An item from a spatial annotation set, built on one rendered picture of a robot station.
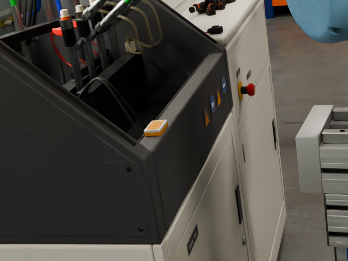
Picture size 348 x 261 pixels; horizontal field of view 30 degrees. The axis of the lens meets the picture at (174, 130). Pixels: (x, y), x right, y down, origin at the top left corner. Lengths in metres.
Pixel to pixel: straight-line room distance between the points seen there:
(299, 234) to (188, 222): 1.41
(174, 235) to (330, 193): 0.34
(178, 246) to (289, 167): 2.06
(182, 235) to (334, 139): 0.42
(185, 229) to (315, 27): 0.58
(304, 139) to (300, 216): 1.86
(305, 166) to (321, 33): 0.24
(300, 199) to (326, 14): 2.18
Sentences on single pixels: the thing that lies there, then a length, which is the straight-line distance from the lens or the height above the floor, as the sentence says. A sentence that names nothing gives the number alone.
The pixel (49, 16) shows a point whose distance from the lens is 1.61.
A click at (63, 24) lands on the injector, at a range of 1.41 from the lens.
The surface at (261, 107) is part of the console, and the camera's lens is 2.18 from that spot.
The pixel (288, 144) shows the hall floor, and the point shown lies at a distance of 3.51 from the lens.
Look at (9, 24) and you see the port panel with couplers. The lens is 1.71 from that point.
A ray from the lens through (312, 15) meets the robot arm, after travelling 0.81.
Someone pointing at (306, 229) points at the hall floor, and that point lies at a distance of 2.69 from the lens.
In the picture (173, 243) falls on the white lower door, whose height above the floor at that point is 0.76.
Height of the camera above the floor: 1.35
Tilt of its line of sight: 20 degrees down
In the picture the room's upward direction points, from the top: 9 degrees counter-clockwise
